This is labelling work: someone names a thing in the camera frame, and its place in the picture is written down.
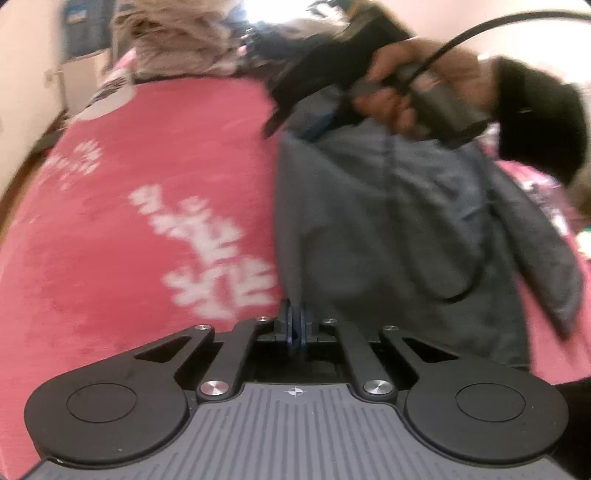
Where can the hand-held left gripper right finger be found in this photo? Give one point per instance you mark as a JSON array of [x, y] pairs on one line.
[[360, 364]]

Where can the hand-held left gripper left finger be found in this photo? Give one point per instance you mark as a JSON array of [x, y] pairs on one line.
[[231, 364]]

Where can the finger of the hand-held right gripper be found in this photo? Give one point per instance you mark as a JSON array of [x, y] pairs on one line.
[[279, 117]]

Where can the dark blue-grey garment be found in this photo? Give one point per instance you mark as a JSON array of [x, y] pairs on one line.
[[369, 230]]

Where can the person's right hand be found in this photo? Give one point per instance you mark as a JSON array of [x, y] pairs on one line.
[[466, 74]]

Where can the white fluffy folded cloth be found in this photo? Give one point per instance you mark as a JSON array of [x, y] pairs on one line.
[[175, 41]]

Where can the pink floral blanket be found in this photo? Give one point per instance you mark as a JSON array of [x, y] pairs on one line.
[[115, 230]]

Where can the blue container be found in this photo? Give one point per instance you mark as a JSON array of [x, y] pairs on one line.
[[85, 27]]

